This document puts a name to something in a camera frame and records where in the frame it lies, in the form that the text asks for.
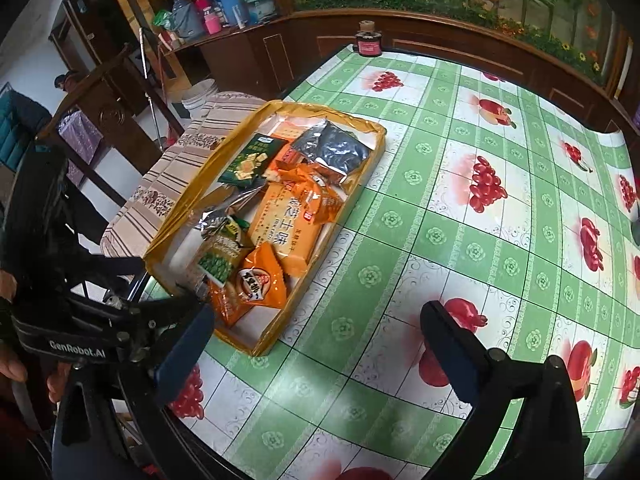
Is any small dark jar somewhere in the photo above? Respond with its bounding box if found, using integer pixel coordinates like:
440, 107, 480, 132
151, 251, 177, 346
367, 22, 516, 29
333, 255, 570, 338
355, 20, 382, 58

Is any orange snack bag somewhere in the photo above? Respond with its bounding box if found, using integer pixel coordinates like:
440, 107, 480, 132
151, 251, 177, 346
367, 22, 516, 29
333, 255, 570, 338
208, 242, 288, 327
277, 162, 343, 226

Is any dark green beef cracker bag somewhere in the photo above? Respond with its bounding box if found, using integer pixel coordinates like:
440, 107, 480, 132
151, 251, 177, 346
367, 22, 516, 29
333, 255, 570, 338
217, 133, 286, 188

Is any yellow orange cracker pack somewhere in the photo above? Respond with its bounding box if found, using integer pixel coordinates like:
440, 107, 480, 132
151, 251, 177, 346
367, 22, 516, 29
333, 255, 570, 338
248, 183, 321, 278

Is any green fruit-pattern tablecloth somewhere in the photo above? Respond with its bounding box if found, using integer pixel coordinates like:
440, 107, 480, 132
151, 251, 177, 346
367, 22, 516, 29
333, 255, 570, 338
184, 48, 639, 479

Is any yellow cardboard tray box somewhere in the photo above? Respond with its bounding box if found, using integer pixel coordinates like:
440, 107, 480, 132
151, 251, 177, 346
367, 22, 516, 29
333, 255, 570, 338
143, 100, 386, 356

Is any blue thermos bottle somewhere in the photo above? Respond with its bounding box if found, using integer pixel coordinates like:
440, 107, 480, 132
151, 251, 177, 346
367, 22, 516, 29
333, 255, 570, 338
219, 0, 248, 28

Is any person's left hand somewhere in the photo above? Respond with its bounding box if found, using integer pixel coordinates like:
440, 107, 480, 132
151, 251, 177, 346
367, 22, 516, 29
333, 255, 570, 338
1, 270, 72, 404

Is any silver foil snack bag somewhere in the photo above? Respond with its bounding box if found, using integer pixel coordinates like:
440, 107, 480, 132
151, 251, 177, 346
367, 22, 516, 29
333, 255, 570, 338
292, 120, 371, 184

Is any pink bottle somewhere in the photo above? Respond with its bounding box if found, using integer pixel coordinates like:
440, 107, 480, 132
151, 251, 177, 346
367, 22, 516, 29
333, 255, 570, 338
203, 6, 222, 36

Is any wooden chair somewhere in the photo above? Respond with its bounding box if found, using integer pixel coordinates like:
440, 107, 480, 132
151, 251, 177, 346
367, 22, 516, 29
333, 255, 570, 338
37, 44, 184, 206

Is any green pea snack bag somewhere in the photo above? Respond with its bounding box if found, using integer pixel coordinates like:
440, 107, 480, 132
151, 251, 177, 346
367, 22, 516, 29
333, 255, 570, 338
193, 216, 254, 287

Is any striped floral seat cushion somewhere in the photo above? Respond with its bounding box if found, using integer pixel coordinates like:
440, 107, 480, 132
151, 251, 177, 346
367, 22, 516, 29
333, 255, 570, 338
100, 91, 265, 257

